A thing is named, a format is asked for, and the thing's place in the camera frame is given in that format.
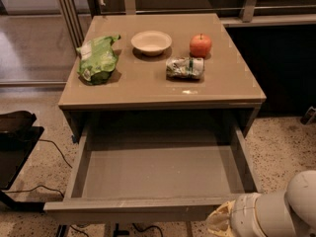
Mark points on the grey-brown drawer cabinet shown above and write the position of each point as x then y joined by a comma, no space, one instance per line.
140,82

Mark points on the white paper bowl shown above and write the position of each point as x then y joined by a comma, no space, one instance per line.
151,43

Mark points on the metal railing frame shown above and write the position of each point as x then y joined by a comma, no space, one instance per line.
233,12

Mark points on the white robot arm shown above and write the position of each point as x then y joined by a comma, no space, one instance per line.
289,213

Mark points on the green chip bag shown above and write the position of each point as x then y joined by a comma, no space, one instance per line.
97,60

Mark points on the crumpled silver snack bag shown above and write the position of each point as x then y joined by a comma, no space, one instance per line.
185,67

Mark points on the grey top drawer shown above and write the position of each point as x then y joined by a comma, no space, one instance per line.
124,175

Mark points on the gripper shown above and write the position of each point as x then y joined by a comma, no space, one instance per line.
243,214

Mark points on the black chair base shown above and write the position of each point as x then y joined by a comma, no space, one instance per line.
18,138

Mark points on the red apple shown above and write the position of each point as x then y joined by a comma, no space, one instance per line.
200,45

